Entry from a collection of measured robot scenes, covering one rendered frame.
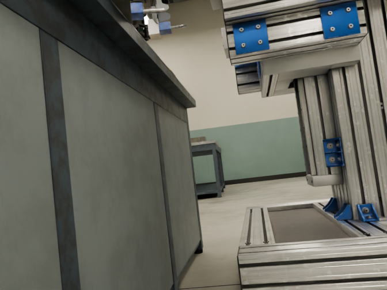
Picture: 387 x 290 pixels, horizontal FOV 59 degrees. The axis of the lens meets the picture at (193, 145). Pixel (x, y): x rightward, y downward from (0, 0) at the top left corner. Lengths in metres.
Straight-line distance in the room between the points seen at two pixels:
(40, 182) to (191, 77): 7.42
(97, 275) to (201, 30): 7.70
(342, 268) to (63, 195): 0.58
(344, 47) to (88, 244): 0.85
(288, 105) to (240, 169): 1.75
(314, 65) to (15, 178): 0.84
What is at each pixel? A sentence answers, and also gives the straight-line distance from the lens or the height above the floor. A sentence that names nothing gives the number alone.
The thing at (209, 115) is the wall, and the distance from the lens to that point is 7.66.
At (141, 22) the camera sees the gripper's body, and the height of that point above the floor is 1.10.
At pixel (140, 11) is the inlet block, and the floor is 0.85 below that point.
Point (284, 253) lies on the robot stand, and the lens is 0.80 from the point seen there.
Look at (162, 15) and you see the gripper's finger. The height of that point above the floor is 0.99.
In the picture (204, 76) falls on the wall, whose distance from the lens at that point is 7.85.
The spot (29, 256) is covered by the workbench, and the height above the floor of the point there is 0.35.
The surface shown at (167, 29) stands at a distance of 1.24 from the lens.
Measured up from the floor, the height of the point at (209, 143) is 0.76.
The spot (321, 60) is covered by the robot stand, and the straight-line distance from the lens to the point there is 1.07.
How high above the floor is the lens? 0.43
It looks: 4 degrees up
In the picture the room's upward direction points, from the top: 7 degrees counter-clockwise
